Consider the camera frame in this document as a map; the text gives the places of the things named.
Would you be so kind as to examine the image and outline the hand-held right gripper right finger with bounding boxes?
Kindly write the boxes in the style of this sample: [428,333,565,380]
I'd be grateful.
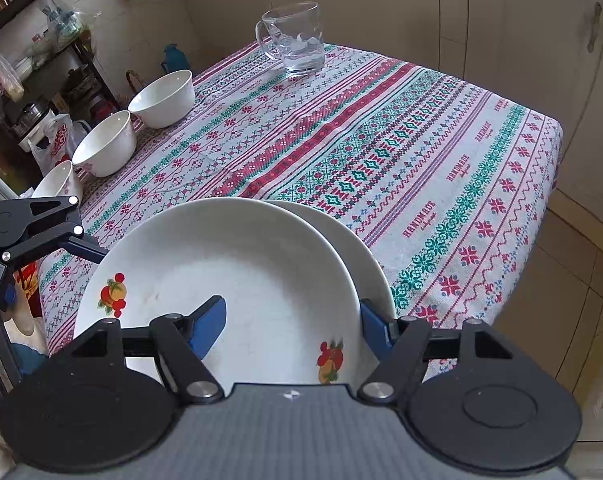
[356,298,515,404]

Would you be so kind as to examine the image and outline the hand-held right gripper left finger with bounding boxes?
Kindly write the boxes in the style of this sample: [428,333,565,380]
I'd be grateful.
[56,295,228,406]

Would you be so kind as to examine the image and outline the white plate fruit print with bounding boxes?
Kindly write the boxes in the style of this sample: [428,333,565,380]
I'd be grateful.
[73,197,378,387]
[262,200,398,322]

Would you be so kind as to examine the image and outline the white bowl pink print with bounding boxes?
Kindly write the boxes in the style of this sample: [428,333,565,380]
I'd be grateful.
[128,69,196,130]
[30,160,85,202]
[72,110,138,179]

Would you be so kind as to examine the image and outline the dark blue cloth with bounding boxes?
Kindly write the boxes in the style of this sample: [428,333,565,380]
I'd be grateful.
[9,342,52,376]

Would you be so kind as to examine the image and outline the white bag red print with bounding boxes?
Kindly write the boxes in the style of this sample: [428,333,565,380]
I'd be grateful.
[28,112,90,175]

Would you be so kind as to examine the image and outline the patterned red green tablecloth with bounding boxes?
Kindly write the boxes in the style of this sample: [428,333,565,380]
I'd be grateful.
[36,40,565,386]

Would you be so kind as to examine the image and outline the clear plastic bag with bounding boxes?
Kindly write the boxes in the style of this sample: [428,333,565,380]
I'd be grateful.
[0,40,25,103]

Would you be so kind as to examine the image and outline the blue thermos bottle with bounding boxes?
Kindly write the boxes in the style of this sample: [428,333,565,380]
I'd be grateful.
[162,43,183,77]

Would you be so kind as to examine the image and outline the black storage shelf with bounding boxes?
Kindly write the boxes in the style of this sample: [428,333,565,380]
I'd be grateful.
[0,0,120,171]

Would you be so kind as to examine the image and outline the clear glass mug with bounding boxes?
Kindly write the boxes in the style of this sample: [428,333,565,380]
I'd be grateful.
[254,2,327,77]

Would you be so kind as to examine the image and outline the black metal frame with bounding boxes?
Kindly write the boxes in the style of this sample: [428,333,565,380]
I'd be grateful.
[0,310,23,401]

